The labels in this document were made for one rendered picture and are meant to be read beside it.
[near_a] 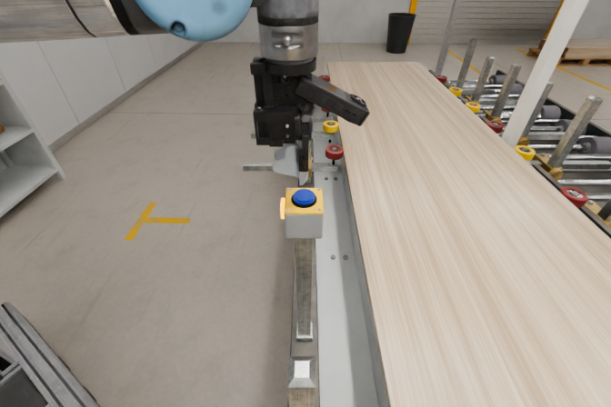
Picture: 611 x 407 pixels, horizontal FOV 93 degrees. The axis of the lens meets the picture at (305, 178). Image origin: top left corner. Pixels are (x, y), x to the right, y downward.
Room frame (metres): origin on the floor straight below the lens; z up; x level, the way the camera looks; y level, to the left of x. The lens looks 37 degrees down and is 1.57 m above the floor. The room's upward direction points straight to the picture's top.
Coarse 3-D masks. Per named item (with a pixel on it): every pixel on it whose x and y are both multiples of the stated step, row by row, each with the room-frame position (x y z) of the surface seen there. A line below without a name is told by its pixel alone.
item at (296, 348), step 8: (312, 112) 1.96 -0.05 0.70; (312, 128) 1.70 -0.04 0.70; (312, 144) 1.49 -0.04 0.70; (312, 152) 1.41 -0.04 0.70; (312, 160) 1.32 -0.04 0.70; (312, 176) 1.17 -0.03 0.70; (304, 184) 1.11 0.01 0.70; (312, 184) 1.11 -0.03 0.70; (312, 272) 0.61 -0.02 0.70; (312, 280) 0.58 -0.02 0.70; (296, 288) 0.55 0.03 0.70; (312, 288) 0.55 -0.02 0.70; (296, 296) 0.52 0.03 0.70; (312, 296) 0.52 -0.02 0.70; (296, 304) 0.49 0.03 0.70; (312, 304) 0.49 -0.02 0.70; (296, 312) 0.47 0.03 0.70; (312, 312) 0.47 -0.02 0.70; (296, 320) 0.44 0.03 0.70; (312, 320) 0.44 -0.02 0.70; (296, 344) 0.37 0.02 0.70; (304, 344) 0.37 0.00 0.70; (312, 344) 0.37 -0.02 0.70; (296, 352) 0.35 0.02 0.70; (304, 352) 0.35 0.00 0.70; (312, 352) 0.35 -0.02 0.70
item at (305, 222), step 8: (288, 192) 0.43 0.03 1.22; (320, 192) 0.43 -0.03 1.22; (288, 200) 0.40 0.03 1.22; (320, 200) 0.40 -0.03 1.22; (288, 208) 0.38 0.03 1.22; (296, 208) 0.38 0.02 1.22; (304, 208) 0.38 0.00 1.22; (312, 208) 0.38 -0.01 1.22; (320, 208) 0.38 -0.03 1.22; (288, 216) 0.37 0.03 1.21; (296, 216) 0.37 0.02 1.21; (304, 216) 0.37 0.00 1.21; (312, 216) 0.37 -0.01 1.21; (320, 216) 0.37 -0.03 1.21; (288, 224) 0.37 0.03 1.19; (296, 224) 0.37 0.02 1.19; (304, 224) 0.37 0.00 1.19; (312, 224) 0.37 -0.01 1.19; (320, 224) 0.37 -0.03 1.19; (288, 232) 0.37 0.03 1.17; (296, 232) 0.37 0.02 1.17; (304, 232) 0.37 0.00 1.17; (312, 232) 0.37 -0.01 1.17; (320, 232) 0.37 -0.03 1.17
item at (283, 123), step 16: (256, 64) 0.39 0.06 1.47; (272, 64) 0.38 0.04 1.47; (304, 64) 0.38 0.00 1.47; (256, 80) 0.40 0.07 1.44; (272, 80) 0.39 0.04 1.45; (288, 80) 0.40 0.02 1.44; (256, 96) 0.40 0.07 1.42; (272, 96) 0.39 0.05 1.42; (288, 96) 0.39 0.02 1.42; (256, 112) 0.37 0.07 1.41; (272, 112) 0.37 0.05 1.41; (288, 112) 0.37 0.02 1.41; (304, 112) 0.37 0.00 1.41; (256, 128) 0.37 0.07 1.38; (272, 128) 0.38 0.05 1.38; (288, 128) 0.38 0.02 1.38; (256, 144) 0.37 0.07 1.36; (272, 144) 0.37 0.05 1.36
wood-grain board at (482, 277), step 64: (384, 64) 2.44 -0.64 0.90; (384, 128) 1.31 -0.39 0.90; (448, 128) 1.31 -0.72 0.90; (384, 192) 0.81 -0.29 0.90; (448, 192) 0.81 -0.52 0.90; (512, 192) 0.81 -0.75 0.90; (384, 256) 0.52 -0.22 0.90; (448, 256) 0.52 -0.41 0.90; (512, 256) 0.52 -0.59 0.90; (576, 256) 0.52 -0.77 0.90; (384, 320) 0.34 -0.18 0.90; (448, 320) 0.34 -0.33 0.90; (512, 320) 0.34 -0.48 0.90; (576, 320) 0.34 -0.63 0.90; (384, 384) 0.22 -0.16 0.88; (448, 384) 0.21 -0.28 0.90; (512, 384) 0.21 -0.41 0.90; (576, 384) 0.21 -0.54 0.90
